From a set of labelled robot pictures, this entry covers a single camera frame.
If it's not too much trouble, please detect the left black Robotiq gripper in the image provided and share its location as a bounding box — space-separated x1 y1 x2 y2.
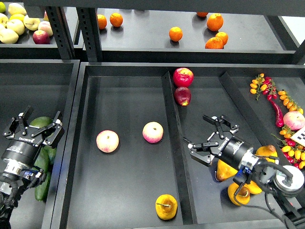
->
1 105 65 167

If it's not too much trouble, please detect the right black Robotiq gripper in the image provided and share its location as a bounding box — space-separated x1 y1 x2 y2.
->
183 115 254 170

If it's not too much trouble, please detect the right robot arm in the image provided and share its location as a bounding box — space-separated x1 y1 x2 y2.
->
183 115 305 229

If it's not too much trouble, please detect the yellow pear behind right arm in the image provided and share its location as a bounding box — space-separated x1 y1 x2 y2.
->
247 181 262 195

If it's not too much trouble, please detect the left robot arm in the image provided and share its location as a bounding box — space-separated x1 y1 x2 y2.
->
0 106 64 229

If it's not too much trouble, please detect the yellow pear by divider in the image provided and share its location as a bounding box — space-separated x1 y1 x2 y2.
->
255 145 278 157

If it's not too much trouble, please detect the pale yellow pear front left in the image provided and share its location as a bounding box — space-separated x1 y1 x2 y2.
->
0 28 19 44

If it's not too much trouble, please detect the black left tray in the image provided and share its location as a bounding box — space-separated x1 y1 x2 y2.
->
0 59 80 229

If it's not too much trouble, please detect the black tray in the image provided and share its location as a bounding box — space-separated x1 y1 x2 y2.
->
0 59 80 229
48 62 305 229

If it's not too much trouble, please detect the dark red apple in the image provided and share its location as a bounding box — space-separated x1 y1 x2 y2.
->
174 87 192 106

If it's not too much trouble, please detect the pink apple centre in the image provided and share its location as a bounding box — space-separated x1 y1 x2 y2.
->
142 122 163 144

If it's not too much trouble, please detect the pink apple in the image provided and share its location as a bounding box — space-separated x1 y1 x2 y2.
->
96 130 119 153
142 122 163 144

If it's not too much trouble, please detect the bright red apple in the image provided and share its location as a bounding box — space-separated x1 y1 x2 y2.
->
173 67 194 87

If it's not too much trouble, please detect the red chili pepper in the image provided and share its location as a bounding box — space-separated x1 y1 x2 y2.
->
269 100 284 127

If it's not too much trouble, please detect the pink apple left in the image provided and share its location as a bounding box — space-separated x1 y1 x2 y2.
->
96 130 119 153

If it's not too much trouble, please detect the cherry tomato bunch top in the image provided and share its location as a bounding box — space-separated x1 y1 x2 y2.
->
250 73 277 100

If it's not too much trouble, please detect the cherry tomato bunch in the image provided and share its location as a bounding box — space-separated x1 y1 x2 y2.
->
250 73 277 100
274 125 305 170

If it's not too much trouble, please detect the cherry tomato bunch bottom right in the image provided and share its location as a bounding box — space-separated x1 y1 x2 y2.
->
274 125 305 170

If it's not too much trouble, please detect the pink apple right tray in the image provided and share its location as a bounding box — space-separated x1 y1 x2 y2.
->
283 111 305 131

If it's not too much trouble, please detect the orange cherry tomato vine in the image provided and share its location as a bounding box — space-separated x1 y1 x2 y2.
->
277 91 304 115

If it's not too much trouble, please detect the black middle tray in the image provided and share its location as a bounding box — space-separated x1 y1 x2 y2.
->
48 62 305 229

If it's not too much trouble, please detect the black white marker card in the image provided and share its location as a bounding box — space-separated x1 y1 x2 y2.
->
291 126 305 146

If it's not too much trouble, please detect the red apple on left shelf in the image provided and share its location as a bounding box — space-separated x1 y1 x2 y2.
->
32 30 50 44

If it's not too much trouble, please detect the orange on shelf behind front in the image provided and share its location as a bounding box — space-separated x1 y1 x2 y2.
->
215 31 228 45

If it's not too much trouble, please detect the pale peach on left shelf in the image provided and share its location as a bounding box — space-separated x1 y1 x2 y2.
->
38 21 53 37

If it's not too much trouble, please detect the pale yellow apple with stem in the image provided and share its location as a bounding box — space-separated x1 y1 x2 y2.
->
23 15 41 31

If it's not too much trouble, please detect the orange on shelf centre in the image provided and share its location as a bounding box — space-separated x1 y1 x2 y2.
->
169 27 183 42

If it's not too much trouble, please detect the large orange on shelf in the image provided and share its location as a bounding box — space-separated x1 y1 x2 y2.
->
206 13 224 31

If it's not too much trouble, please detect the orange under top shelf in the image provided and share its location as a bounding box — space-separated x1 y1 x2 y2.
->
196 12 208 18

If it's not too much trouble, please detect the orange on shelf left edge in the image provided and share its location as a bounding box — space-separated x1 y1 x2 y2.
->
97 14 107 30

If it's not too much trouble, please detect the black shelf upright post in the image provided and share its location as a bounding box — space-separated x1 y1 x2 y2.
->
76 7 103 62

